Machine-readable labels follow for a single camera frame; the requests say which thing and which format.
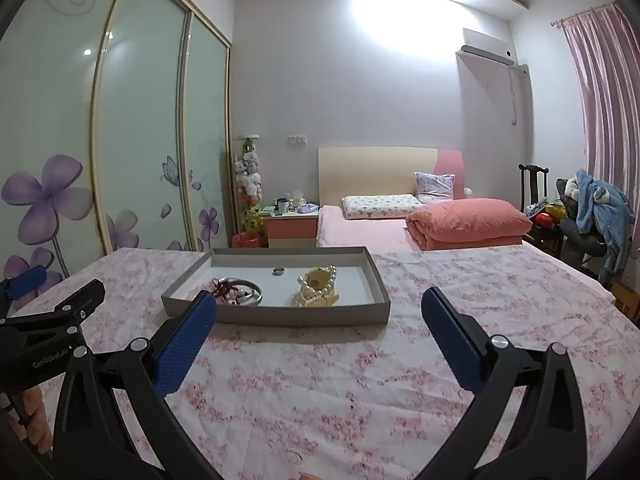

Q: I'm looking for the silver bangle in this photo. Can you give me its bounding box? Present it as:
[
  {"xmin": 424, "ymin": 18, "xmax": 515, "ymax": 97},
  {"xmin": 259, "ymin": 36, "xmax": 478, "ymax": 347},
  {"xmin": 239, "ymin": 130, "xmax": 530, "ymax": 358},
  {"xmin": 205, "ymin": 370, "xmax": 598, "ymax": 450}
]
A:
[{"xmin": 215, "ymin": 278, "xmax": 262, "ymax": 307}]

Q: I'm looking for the person's left hand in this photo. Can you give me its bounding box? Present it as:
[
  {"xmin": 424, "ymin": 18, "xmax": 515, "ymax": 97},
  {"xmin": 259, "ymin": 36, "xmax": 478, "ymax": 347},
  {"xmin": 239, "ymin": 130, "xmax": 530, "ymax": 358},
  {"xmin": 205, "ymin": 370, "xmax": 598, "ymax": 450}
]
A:
[{"xmin": 1, "ymin": 386, "xmax": 53, "ymax": 454}]

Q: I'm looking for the pink floral bedsheet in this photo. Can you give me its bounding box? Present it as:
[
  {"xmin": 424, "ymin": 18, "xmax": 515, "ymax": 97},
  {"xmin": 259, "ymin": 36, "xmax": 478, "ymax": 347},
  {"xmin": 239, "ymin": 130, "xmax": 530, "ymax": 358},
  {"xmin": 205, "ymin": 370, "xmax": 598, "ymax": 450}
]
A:
[{"xmin": 19, "ymin": 238, "xmax": 640, "ymax": 480}]

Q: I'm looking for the red waste bin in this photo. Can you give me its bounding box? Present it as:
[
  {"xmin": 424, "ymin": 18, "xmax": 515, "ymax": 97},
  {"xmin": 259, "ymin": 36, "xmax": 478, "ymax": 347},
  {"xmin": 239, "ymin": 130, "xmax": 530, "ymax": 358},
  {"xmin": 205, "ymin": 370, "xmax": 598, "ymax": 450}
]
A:
[{"xmin": 231, "ymin": 231, "xmax": 262, "ymax": 248}]

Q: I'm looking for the floral sliding wardrobe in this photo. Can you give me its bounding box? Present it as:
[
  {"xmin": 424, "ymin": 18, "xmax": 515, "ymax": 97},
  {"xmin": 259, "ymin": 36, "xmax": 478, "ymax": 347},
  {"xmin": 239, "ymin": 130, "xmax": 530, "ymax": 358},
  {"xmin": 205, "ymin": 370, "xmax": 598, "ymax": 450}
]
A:
[{"xmin": 1, "ymin": 0, "xmax": 235, "ymax": 287}]

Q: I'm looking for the folded coral pink duvet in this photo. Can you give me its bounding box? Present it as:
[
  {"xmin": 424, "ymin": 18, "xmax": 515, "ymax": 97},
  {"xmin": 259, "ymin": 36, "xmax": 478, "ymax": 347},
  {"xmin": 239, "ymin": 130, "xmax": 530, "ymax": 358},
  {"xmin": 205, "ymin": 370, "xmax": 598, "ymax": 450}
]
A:
[{"xmin": 406, "ymin": 198, "xmax": 533, "ymax": 250}]

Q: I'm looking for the chair with blue clothes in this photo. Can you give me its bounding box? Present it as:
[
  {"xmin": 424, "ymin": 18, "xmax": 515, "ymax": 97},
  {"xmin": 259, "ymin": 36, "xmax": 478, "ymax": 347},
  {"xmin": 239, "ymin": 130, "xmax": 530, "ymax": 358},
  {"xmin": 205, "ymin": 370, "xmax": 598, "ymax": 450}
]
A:
[{"xmin": 556, "ymin": 169, "xmax": 636, "ymax": 285}]

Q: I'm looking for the plush toy tower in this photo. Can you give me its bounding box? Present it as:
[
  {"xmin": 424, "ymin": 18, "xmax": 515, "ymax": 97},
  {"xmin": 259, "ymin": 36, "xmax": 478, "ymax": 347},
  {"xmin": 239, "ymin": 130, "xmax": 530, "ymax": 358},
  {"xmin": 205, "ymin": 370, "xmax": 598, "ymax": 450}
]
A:
[{"xmin": 233, "ymin": 134, "xmax": 262, "ymax": 231}]

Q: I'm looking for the grey shallow cardboard tray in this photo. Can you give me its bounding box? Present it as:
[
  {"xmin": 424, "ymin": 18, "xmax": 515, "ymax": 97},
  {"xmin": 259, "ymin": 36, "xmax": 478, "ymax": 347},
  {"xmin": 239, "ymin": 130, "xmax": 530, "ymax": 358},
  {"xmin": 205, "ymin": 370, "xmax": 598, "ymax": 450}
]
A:
[{"xmin": 162, "ymin": 247, "xmax": 390, "ymax": 327}]

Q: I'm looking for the pink nightstand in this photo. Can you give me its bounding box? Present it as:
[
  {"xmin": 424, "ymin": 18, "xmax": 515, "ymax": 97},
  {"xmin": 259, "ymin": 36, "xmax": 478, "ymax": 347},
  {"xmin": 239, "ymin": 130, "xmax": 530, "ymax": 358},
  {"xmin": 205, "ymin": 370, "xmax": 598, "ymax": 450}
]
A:
[{"xmin": 265, "ymin": 212, "xmax": 319, "ymax": 249}]

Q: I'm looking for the dark wooden chair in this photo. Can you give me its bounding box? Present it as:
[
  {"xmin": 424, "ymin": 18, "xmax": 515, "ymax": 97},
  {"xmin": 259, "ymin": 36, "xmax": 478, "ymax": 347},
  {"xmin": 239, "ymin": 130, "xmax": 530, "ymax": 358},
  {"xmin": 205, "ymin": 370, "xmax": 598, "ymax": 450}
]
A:
[{"xmin": 518, "ymin": 164, "xmax": 549, "ymax": 212}]

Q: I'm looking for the small lilac pillow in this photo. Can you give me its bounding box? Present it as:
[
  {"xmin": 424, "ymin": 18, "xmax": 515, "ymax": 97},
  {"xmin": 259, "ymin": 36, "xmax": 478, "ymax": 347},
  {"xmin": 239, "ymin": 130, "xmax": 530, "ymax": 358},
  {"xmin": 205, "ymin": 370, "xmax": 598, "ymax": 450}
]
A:
[{"xmin": 414, "ymin": 171, "xmax": 456, "ymax": 204}]

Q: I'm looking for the white floral pillow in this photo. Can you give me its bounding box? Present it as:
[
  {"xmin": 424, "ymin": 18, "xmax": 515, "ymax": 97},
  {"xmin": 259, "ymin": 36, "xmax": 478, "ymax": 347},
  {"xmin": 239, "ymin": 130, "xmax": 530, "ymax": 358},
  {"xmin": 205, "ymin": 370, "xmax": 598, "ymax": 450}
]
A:
[{"xmin": 342, "ymin": 194, "xmax": 423, "ymax": 220}]

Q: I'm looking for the cream and pink headboard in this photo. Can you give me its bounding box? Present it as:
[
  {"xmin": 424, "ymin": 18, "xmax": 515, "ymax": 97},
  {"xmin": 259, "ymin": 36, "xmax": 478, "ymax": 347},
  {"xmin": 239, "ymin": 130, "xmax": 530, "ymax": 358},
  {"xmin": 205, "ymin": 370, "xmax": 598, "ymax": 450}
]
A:
[{"xmin": 318, "ymin": 146, "xmax": 470, "ymax": 206}]

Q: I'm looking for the pink curtain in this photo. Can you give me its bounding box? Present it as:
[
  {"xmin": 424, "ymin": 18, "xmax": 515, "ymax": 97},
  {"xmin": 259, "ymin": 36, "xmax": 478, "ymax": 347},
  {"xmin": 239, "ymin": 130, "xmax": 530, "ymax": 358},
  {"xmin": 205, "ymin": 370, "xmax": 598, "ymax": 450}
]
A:
[{"xmin": 559, "ymin": 4, "xmax": 639, "ymax": 260}]

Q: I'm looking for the white wall socket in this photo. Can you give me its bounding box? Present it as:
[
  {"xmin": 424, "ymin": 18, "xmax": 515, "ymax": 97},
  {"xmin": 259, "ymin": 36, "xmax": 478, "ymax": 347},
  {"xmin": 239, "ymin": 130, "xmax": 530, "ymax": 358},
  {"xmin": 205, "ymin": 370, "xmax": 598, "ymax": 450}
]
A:
[{"xmin": 288, "ymin": 136, "xmax": 307, "ymax": 145}]

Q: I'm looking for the white wall air conditioner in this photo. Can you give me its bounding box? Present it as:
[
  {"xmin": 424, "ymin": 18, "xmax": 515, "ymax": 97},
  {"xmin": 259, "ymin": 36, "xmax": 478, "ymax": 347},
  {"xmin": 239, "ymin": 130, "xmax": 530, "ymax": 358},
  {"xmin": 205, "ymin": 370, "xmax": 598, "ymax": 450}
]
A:
[{"xmin": 460, "ymin": 28, "xmax": 515, "ymax": 66}]

